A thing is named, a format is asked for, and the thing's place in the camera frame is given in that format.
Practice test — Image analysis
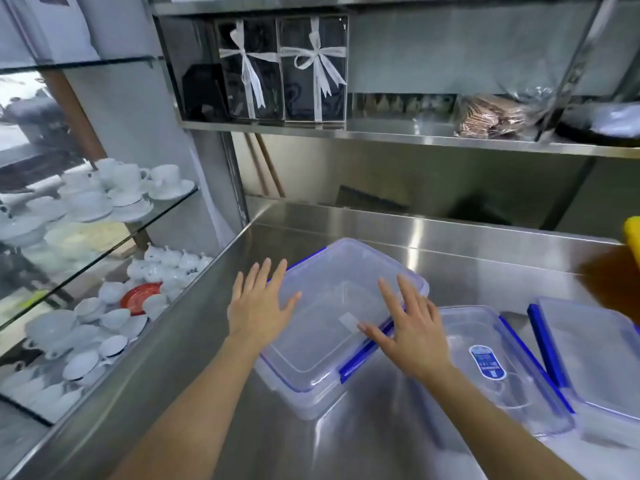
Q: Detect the person's right hand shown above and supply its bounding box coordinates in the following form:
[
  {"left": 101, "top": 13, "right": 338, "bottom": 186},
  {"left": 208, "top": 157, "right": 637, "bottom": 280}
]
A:
[{"left": 357, "top": 274, "right": 454, "bottom": 381}]

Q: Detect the person's left hand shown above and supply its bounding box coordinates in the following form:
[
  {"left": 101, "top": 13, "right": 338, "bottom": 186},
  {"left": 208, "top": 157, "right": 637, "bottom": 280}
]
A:
[{"left": 227, "top": 258, "right": 303, "bottom": 349}]

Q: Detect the large clear plastic container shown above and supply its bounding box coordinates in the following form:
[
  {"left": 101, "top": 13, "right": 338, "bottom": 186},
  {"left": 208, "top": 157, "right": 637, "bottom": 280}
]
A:
[{"left": 253, "top": 238, "right": 431, "bottom": 421}]

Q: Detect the small clear labelled container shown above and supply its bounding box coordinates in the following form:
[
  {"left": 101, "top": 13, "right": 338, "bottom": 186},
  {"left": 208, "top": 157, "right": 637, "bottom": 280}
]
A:
[{"left": 399, "top": 305, "right": 576, "bottom": 445}]

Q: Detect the person's right forearm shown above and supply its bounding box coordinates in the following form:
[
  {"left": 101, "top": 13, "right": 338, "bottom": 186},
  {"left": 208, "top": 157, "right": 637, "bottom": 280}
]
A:
[{"left": 399, "top": 362, "right": 589, "bottom": 480}]

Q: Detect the person's left forearm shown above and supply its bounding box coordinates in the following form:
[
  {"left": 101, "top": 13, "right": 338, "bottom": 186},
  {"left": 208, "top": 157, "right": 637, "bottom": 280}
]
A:
[{"left": 107, "top": 334, "right": 283, "bottom": 480}]

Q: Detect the red saucer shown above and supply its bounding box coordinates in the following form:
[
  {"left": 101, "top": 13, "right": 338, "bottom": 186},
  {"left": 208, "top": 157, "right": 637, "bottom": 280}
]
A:
[{"left": 119, "top": 283, "right": 164, "bottom": 317}]

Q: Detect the glass display shelf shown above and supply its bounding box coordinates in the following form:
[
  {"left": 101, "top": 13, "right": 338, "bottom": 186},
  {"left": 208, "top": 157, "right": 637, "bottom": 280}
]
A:
[
  {"left": 0, "top": 183, "right": 202, "bottom": 331},
  {"left": 0, "top": 54, "right": 166, "bottom": 77}
]

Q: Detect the brown wooden pole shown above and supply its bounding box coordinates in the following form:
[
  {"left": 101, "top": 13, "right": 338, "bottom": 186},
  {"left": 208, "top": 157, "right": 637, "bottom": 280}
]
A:
[{"left": 253, "top": 133, "right": 287, "bottom": 198}]

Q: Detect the group of white cups saucers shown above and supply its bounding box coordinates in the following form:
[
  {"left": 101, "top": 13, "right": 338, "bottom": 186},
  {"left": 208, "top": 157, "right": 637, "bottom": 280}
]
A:
[{"left": 0, "top": 157, "right": 196, "bottom": 248}]

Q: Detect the stainless steel shelf unit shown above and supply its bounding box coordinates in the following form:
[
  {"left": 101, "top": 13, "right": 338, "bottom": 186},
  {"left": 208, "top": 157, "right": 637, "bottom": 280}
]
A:
[{"left": 149, "top": 0, "right": 640, "bottom": 231}]

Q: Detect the black gift box white ribbon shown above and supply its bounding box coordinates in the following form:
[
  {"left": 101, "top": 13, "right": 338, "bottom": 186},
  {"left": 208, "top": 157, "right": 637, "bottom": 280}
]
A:
[
  {"left": 277, "top": 15, "right": 349, "bottom": 129},
  {"left": 215, "top": 19, "right": 285, "bottom": 121}
]

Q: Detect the bag of brown wafers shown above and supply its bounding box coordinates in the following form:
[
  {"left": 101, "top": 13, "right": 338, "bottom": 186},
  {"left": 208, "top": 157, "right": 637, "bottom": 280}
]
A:
[{"left": 453, "top": 79, "right": 576, "bottom": 141}]

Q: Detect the row of metal nozzles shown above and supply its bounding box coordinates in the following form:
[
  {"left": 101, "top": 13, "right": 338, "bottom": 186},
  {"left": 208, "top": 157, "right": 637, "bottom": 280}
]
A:
[{"left": 349, "top": 93, "right": 458, "bottom": 119}]

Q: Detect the yellow cutting board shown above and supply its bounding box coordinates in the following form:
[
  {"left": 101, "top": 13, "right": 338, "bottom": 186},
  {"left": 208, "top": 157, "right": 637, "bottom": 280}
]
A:
[{"left": 622, "top": 216, "right": 640, "bottom": 271}]

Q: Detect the white porcelain cups group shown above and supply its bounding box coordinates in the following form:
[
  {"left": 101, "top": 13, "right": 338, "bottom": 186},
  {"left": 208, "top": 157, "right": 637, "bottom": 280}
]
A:
[{"left": 0, "top": 254, "right": 217, "bottom": 427}]

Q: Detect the black round tray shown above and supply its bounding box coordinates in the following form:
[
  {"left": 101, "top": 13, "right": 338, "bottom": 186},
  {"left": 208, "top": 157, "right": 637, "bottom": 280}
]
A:
[{"left": 555, "top": 117, "right": 640, "bottom": 147}]

